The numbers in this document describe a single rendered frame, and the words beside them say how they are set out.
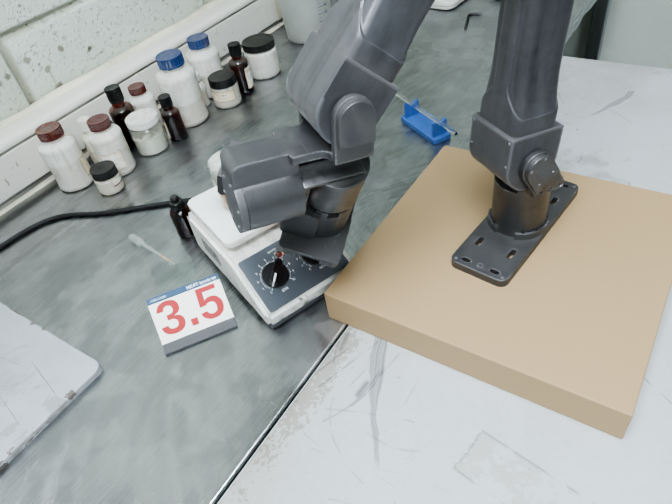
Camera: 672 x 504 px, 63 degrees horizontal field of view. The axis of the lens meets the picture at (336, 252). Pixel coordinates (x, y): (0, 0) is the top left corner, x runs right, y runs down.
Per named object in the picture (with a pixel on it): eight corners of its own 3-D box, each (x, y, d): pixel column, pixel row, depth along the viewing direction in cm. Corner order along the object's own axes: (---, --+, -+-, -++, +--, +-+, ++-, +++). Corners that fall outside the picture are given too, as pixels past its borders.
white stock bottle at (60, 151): (74, 196, 92) (42, 140, 85) (53, 187, 95) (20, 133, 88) (102, 176, 96) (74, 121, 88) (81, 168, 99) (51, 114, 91)
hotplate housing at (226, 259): (358, 278, 70) (351, 232, 65) (272, 334, 65) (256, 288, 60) (269, 201, 84) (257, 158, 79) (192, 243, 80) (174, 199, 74)
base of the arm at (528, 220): (448, 212, 58) (510, 235, 55) (534, 123, 68) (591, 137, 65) (448, 265, 64) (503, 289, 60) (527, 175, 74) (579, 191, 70)
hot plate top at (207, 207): (311, 205, 69) (310, 200, 69) (228, 251, 65) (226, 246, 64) (263, 167, 77) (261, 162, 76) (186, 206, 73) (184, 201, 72)
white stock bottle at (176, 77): (206, 125, 104) (185, 59, 95) (169, 131, 104) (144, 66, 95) (211, 107, 109) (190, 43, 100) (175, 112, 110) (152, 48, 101)
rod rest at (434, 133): (451, 138, 90) (451, 119, 88) (434, 146, 89) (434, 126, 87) (416, 114, 97) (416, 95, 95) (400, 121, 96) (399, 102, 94)
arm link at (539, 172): (529, 162, 54) (576, 143, 55) (475, 123, 60) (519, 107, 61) (522, 212, 58) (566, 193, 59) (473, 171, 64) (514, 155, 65)
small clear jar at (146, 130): (139, 143, 102) (125, 111, 98) (170, 136, 103) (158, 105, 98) (137, 160, 98) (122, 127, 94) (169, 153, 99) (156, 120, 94)
